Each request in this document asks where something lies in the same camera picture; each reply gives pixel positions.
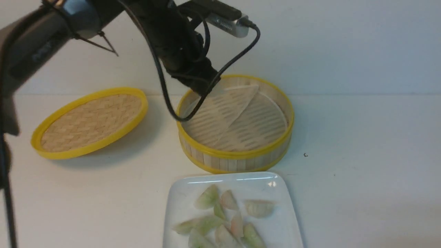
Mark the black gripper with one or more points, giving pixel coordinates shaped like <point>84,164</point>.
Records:
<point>175,42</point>

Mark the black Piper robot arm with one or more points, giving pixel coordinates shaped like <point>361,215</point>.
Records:
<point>30,42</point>

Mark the white square plate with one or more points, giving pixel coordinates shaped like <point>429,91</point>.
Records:
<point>278,230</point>

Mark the white steamer liner paper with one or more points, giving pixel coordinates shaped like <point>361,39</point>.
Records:
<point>240,118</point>

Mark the yellow rimmed bamboo steamer basket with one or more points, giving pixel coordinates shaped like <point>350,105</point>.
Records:
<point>215,161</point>

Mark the yellow rimmed bamboo steamer lid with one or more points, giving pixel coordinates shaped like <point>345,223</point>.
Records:
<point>90,123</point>

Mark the green dumpling top left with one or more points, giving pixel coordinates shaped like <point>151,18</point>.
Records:
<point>208,198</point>

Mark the pink dumpling top middle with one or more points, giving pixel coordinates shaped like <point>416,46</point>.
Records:
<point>228,201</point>

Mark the small green dumpling centre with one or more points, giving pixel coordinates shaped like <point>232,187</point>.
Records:
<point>219,211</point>

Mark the green dumpling far left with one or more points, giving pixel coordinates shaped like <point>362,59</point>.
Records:
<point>185,227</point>

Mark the green dumpling centre left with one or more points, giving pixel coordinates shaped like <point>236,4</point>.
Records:
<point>205,224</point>

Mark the pale pink dumpling right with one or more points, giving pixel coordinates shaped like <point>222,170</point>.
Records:
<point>259,208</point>

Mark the pink dumpling centre lower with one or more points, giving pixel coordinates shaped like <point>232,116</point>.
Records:
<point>237,225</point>

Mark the green dumpling bottom left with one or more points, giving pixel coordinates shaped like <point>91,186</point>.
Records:
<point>197,240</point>

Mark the pale dumpling bottom middle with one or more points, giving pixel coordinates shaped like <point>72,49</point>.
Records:
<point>224,239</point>

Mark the green dumpling bottom right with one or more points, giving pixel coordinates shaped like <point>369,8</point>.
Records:
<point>251,238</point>

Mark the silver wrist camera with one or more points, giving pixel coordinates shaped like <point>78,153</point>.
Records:
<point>218,14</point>

